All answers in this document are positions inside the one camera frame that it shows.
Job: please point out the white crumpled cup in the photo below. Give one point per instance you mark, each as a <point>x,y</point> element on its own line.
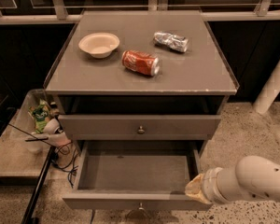
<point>52,126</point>

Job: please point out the grey drawer cabinet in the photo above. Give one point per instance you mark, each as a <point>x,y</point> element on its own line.
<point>197,82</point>

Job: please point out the black metal frame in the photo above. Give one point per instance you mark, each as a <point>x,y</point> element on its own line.
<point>28,215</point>

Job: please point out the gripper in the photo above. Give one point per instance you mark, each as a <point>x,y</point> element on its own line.
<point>207,187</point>

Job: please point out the white angled post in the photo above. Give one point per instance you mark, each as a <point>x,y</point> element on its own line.
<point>269,92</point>

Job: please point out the red soda can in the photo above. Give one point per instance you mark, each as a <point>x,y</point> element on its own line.
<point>141,62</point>

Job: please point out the crushed silver can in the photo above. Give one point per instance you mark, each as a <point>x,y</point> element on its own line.
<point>175,42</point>

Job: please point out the white paper bowl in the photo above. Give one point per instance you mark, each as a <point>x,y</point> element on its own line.
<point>99,45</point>

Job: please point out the grey drawer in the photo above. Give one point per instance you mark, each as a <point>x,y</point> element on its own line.
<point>139,127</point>
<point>129,175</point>

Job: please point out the green snack bag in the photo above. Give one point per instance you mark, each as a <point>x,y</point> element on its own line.
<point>41,115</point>

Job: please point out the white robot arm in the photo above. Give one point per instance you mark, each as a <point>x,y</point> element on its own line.
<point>253,178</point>

